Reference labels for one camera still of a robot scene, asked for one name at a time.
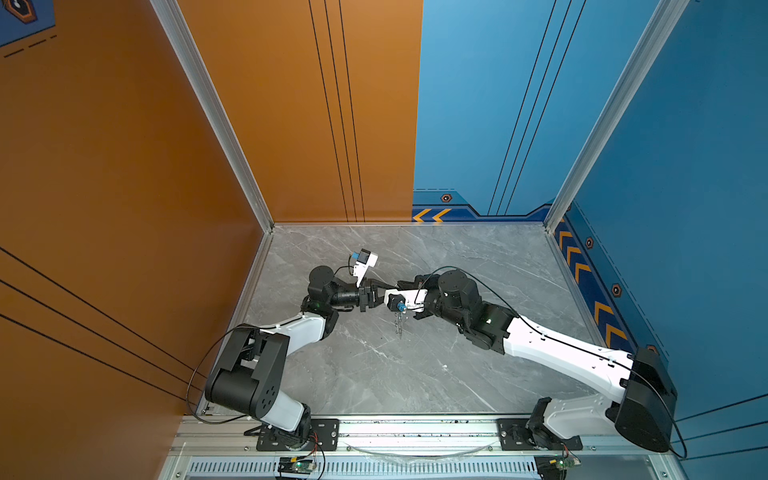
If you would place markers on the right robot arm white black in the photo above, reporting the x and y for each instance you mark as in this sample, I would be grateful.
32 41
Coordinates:
633 395

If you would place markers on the left aluminium corner post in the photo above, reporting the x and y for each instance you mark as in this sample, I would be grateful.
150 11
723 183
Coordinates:
177 31

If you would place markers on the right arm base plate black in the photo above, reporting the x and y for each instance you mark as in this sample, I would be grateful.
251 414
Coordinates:
516 435

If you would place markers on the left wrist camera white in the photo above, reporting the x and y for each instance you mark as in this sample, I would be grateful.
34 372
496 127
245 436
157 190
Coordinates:
362 261

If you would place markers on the left green circuit board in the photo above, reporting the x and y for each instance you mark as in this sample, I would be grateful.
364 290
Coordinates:
295 466

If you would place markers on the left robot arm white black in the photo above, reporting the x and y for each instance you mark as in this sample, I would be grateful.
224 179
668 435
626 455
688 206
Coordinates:
247 376

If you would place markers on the large metal band keyring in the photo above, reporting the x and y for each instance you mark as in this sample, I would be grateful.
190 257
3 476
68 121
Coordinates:
400 318

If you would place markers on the right aluminium corner post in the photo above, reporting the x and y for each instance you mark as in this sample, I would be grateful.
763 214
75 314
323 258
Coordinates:
652 40

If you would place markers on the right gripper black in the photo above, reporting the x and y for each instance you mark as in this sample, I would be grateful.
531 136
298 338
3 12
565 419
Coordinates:
422 283

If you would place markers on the green circuit board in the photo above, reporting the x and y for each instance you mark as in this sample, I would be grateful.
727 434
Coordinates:
295 466
555 468

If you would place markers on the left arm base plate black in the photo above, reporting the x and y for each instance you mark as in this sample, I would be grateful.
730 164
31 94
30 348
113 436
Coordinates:
316 432

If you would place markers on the aluminium front rail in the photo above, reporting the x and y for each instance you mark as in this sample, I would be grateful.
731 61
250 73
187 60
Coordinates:
403 435

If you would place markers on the aluminium corner post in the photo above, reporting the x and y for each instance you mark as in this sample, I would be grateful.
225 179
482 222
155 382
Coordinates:
652 40
177 31

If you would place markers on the right green circuit board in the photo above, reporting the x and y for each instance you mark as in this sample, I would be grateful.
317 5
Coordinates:
555 468

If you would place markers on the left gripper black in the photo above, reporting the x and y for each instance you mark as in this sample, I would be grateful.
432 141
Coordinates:
367 296

